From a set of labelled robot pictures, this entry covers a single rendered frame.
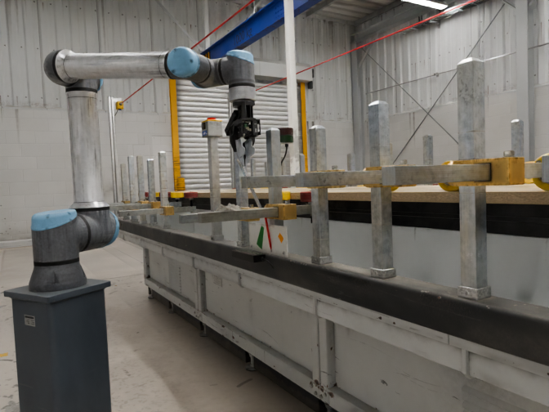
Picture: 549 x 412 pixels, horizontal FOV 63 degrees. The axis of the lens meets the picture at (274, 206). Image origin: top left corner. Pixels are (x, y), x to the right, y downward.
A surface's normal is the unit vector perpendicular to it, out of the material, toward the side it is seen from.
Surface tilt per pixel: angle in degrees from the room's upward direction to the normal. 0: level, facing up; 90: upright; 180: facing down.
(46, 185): 90
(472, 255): 90
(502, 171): 90
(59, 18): 90
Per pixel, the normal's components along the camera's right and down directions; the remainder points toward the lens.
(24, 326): -0.49, 0.07
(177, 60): -0.27, 0.07
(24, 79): 0.51, 0.03
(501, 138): -0.86, 0.06
